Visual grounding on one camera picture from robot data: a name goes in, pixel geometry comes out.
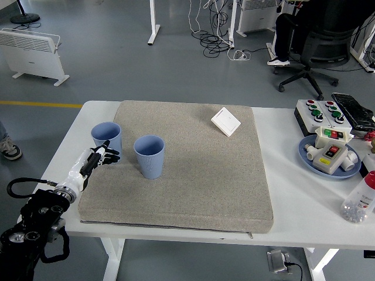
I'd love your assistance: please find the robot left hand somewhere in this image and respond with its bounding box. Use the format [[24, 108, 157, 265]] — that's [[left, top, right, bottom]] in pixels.
[[58, 139, 121, 193]]

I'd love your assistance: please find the blue ribbed cup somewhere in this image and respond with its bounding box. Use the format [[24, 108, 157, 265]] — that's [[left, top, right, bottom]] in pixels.
[[133, 134, 166, 180], [90, 121, 123, 155]]

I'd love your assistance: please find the white push-button control box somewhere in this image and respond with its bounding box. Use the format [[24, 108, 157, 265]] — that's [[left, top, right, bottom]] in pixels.
[[318, 100, 353, 134], [294, 99, 335, 137]]

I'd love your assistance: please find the person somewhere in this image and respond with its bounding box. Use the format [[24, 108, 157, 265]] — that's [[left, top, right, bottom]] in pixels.
[[0, 121, 23, 161], [267, 0, 332, 67]]

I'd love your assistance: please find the grey-brown mat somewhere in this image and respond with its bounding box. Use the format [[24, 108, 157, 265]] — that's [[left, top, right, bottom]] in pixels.
[[78, 100, 275, 235]]

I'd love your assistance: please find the white panel heater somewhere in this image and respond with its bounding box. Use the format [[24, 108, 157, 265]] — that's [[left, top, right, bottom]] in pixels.
[[0, 28, 70, 87], [236, 0, 282, 37]]

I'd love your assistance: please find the black fan stand base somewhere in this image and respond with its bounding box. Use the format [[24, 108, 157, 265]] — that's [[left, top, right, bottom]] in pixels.
[[10, 0, 41, 24]]

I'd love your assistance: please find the white desk leg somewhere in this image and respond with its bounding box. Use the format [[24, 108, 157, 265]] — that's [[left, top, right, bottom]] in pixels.
[[265, 28, 279, 61], [227, 0, 238, 49], [147, 0, 161, 46]]

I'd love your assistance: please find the white table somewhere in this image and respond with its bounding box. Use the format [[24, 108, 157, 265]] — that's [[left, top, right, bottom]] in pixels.
[[16, 100, 375, 281]]

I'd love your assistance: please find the silver foot pedal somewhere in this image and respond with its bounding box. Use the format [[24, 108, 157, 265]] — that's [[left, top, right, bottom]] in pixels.
[[266, 248, 293, 275]]

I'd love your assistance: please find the blue plate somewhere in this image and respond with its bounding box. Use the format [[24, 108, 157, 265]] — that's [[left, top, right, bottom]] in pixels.
[[298, 135, 363, 180]]

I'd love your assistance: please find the white pipe fitting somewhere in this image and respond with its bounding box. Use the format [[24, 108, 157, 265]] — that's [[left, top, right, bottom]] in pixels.
[[304, 143, 320, 162], [339, 149, 360, 173]]

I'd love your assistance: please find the black office chair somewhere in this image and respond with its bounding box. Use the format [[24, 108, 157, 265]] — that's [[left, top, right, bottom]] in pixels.
[[272, 11, 363, 101]]

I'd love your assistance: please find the clear red-capped bead bottle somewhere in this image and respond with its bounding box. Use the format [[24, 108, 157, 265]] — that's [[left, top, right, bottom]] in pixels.
[[340, 170, 375, 225]]

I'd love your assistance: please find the black plastic-wrapped object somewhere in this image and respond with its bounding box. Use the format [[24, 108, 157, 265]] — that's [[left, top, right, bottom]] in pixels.
[[331, 92, 375, 131]]

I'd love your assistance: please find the white desk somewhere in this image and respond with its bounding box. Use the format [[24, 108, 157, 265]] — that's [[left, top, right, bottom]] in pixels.
[[350, 11, 375, 74]]

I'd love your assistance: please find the white wall switch plate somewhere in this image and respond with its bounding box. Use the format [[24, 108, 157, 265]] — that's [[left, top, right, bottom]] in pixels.
[[210, 107, 242, 138]]

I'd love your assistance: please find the black cable bundle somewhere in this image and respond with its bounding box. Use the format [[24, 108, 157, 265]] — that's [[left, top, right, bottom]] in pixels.
[[199, 0, 273, 58]]

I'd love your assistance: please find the white cable with plug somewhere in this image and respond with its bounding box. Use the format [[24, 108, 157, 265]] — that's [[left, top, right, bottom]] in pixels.
[[227, 49, 252, 62]]

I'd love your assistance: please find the black pedal cable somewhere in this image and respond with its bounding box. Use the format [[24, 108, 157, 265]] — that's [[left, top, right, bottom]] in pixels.
[[285, 262, 304, 281]]

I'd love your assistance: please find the white red-green switch box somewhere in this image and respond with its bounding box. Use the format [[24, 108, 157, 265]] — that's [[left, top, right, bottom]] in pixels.
[[315, 126, 352, 149]]

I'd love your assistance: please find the grey red-button switch box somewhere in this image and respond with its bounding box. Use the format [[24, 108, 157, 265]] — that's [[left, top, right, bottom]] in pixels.
[[311, 140, 349, 176]]

